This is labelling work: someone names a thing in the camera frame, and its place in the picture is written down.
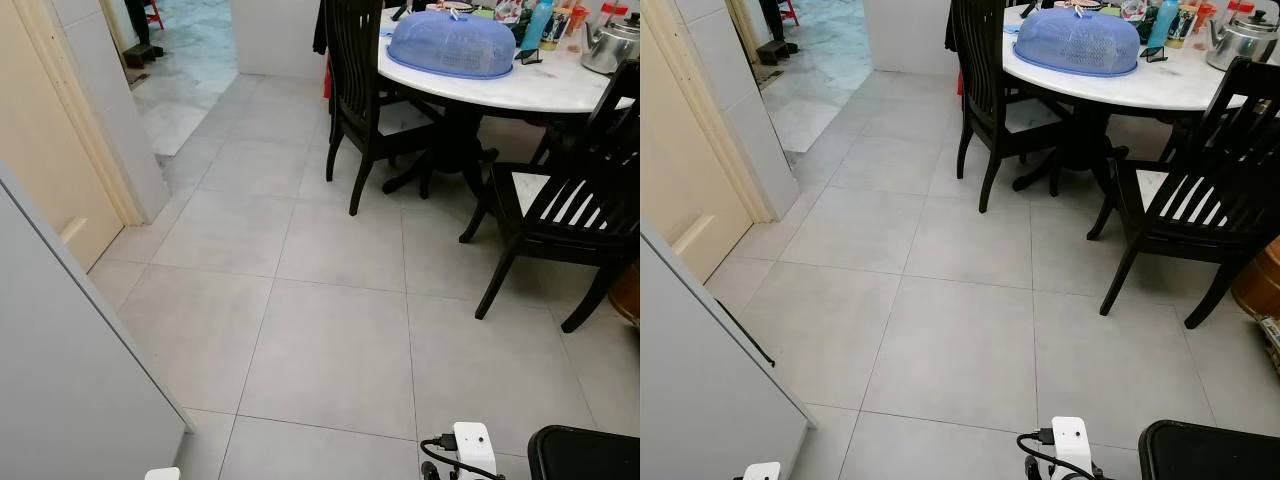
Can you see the round white marble table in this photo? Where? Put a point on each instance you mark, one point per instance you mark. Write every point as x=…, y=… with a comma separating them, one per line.
x=520, y=92
x=1150, y=90

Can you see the dark wooden dining chair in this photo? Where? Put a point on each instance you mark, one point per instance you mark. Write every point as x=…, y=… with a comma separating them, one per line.
x=352, y=70
x=560, y=225
x=1180, y=225
x=978, y=70

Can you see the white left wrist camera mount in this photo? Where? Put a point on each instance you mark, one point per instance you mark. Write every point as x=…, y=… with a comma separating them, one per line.
x=162, y=474
x=761, y=471

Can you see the teal bottle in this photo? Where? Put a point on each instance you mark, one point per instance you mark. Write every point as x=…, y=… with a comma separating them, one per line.
x=1162, y=24
x=536, y=25

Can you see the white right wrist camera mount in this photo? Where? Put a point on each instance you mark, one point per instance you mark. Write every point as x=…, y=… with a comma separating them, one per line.
x=474, y=448
x=1070, y=445

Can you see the black plastic container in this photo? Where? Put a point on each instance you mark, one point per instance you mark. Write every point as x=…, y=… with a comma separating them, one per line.
x=585, y=455
x=1210, y=452

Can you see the small black stand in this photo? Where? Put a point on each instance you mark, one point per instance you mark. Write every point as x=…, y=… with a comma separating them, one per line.
x=1156, y=54
x=530, y=56

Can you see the brown wooden barrel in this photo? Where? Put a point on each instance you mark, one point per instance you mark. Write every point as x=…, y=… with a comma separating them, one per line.
x=1260, y=280
x=627, y=295

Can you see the steel kettle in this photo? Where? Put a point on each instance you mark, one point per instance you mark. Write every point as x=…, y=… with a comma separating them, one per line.
x=610, y=48
x=1240, y=42

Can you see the red capped jar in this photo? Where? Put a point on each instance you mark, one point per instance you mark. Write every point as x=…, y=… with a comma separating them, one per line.
x=612, y=12
x=1240, y=10

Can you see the red plastic stool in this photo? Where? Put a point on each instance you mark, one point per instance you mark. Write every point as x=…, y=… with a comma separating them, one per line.
x=154, y=12
x=790, y=10

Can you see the blue mesh food cover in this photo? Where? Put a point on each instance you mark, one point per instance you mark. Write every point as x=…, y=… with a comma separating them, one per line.
x=450, y=45
x=1075, y=42

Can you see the person legs in dark trousers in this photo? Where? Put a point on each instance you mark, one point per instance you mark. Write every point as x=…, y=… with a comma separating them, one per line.
x=136, y=22
x=772, y=20

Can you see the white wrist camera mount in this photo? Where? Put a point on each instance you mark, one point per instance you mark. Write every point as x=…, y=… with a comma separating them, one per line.
x=761, y=471
x=1070, y=445
x=162, y=474
x=474, y=448

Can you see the cream wooden door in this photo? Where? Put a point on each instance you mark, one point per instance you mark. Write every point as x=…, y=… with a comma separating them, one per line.
x=40, y=150
x=685, y=170

